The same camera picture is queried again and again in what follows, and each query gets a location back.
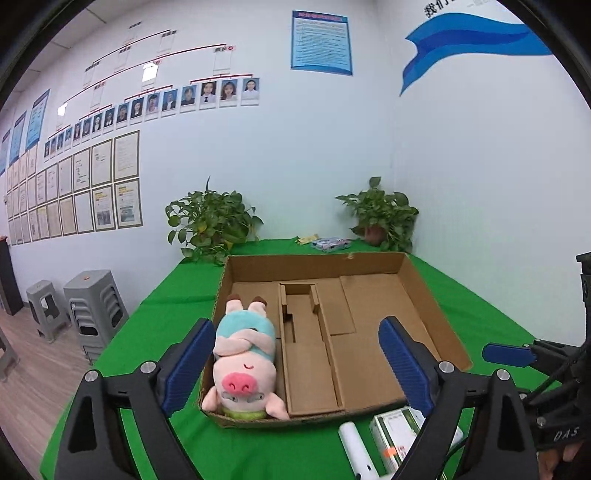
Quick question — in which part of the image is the green tablecloth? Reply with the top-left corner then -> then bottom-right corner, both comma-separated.
39,237 -> 561,480

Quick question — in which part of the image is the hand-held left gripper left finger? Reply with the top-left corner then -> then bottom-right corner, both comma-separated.
54,318 -> 216,480

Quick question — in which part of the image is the group of framed certificates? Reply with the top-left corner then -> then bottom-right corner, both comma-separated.
6,130 -> 144,246

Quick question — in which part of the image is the dark wooden cabinet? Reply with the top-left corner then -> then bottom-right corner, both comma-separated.
0,237 -> 24,316

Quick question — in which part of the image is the blue and white tissue packet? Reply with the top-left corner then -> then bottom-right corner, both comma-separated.
311,237 -> 352,254

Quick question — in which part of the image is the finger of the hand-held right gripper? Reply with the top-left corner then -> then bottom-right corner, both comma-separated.
481,339 -> 583,370

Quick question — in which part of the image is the green and white medicine box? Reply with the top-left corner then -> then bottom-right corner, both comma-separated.
372,406 -> 426,476

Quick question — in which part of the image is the blue wave wall decal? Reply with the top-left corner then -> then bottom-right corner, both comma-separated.
399,18 -> 554,97

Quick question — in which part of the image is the potted green plant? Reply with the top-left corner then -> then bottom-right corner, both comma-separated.
335,176 -> 419,254
166,178 -> 264,266

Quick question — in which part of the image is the row of portrait photos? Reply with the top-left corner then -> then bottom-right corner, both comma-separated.
44,78 -> 260,160

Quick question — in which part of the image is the brown cardboard box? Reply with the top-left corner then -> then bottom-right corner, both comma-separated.
198,251 -> 474,430

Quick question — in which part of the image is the pink pig plush toy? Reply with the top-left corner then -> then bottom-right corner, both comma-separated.
201,298 -> 291,421

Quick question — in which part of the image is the white cylindrical device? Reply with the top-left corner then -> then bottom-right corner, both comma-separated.
338,421 -> 378,480

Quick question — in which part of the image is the grey plastic stool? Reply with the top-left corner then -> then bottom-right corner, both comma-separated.
63,270 -> 130,365
0,327 -> 21,383
26,280 -> 70,343

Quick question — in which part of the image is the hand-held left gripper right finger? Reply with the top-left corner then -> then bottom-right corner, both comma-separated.
378,316 -> 541,480

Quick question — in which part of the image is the person's right hand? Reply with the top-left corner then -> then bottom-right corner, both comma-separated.
537,440 -> 585,480

